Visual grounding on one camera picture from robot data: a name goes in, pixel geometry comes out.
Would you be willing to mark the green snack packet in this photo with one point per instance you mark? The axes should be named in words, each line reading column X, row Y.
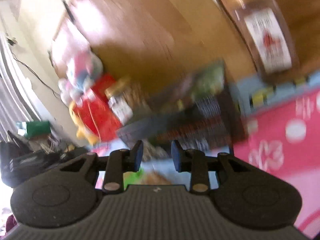
column 133, row 178

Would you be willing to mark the nut jar gold lid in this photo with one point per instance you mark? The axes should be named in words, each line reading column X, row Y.
column 125, row 98

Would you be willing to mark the pink white plush toy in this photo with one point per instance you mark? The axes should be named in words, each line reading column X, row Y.
column 83, row 70

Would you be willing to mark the silver metal tin box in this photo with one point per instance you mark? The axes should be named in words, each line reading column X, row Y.
column 198, row 111

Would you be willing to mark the red gift box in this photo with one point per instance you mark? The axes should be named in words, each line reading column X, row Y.
column 94, row 111

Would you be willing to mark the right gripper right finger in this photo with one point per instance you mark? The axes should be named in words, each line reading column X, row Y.
column 194, row 162

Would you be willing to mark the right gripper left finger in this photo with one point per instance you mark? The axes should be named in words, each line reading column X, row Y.
column 118, row 163

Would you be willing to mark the yellow plush toy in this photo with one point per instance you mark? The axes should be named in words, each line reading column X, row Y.
column 82, row 131

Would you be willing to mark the green box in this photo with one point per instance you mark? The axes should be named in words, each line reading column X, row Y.
column 33, row 128

